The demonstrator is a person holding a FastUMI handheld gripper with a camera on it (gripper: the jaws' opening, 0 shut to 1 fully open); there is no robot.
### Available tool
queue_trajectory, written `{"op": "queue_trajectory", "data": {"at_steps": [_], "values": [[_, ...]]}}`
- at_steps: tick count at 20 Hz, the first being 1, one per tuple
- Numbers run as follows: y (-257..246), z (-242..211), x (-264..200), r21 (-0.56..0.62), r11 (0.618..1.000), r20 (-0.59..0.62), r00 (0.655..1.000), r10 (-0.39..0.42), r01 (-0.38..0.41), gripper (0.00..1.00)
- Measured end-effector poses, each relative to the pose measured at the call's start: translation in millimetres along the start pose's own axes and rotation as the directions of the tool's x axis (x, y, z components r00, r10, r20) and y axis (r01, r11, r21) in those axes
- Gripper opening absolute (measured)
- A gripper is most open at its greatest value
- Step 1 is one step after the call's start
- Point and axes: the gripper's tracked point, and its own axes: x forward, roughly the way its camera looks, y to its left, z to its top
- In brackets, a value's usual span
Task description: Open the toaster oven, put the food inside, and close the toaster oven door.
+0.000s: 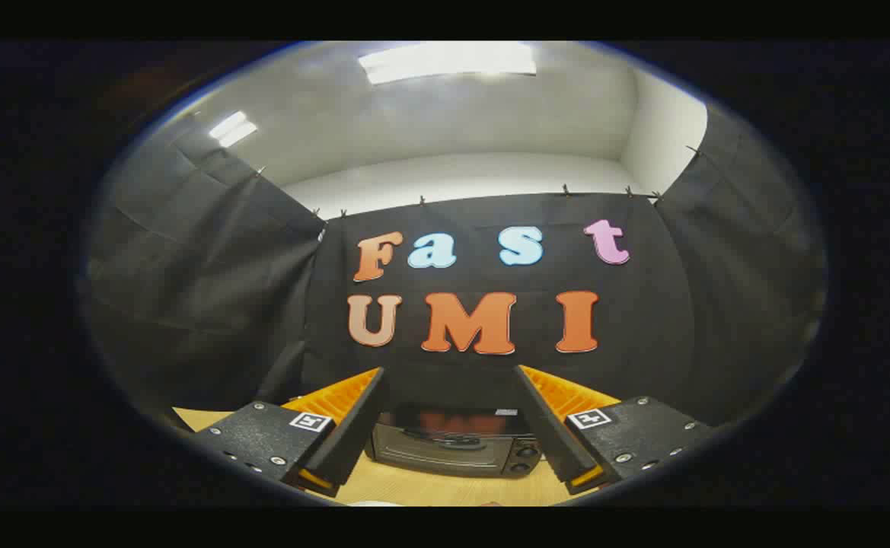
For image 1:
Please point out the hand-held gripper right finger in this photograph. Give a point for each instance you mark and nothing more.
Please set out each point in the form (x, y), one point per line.
(547, 434)

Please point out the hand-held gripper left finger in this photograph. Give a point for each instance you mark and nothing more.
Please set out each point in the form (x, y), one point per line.
(353, 434)

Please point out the black toaster oven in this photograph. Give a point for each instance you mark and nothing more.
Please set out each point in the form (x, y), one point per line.
(452, 457)

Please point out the large ceiling light panel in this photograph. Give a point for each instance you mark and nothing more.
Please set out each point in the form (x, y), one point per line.
(448, 61)

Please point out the black backdrop cloth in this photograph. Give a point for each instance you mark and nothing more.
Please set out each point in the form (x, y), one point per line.
(224, 266)

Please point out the small ceiling light panel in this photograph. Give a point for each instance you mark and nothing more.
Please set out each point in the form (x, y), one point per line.
(233, 129)

